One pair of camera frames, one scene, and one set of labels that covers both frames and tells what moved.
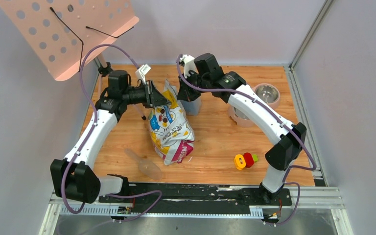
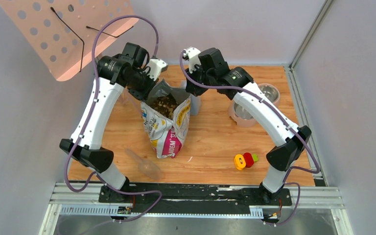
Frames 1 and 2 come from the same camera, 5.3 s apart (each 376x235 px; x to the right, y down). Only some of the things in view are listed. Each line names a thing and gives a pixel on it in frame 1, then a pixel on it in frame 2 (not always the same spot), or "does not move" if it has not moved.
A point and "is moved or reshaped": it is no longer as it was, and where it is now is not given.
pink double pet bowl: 269,93 does not move
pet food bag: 171,130 is moved or reshaped
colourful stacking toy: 247,159 does not move
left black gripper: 148,94 to 143,89
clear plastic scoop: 146,166 does not move
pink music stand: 60,32 does not move
